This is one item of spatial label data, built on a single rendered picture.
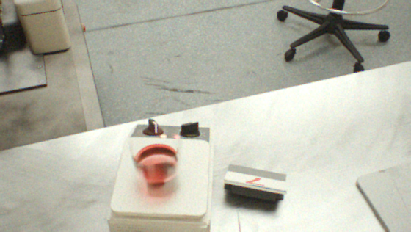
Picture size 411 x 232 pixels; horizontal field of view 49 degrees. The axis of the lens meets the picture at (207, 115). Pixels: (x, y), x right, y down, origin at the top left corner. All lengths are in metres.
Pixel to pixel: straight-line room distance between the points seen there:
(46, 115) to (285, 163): 0.82
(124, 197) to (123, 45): 1.62
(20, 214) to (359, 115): 0.57
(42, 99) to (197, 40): 0.96
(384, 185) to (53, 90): 1.01
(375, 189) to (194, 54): 1.47
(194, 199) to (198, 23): 1.75
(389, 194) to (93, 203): 0.43
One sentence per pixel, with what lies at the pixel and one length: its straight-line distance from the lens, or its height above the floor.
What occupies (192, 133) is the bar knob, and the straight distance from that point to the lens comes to 0.68.
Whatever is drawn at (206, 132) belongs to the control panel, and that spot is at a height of 0.79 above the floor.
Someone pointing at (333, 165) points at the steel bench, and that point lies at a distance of 0.74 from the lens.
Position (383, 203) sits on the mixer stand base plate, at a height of 0.76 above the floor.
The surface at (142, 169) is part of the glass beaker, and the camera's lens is 0.52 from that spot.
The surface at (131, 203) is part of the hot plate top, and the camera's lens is 0.57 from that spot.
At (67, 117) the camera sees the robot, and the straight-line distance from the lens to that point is 1.34.
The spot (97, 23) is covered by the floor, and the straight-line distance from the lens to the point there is 2.30.
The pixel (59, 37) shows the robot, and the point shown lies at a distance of 1.52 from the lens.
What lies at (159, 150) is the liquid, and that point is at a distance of 0.56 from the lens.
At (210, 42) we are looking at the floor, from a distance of 2.15.
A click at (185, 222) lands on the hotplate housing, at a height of 0.82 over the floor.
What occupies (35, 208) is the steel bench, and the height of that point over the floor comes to 0.75.
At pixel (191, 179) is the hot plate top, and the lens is 0.58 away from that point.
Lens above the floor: 1.32
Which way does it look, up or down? 47 degrees down
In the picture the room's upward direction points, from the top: 2 degrees clockwise
